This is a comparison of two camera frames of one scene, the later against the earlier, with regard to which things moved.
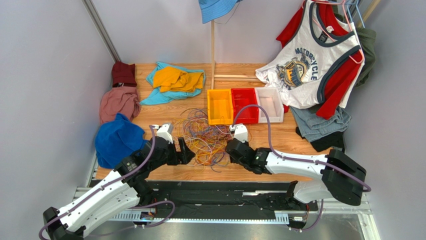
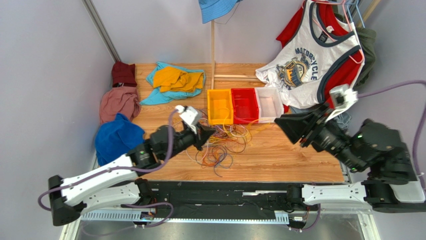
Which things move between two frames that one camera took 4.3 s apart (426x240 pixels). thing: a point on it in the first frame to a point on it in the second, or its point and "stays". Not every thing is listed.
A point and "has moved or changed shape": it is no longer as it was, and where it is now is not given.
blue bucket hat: (211, 9) stays
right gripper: (235, 150) to (310, 129)
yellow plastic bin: (220, 107) stays
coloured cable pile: (208, 143) has moved or changed shape
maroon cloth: (123, 73) stays
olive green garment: (367, 38) stays
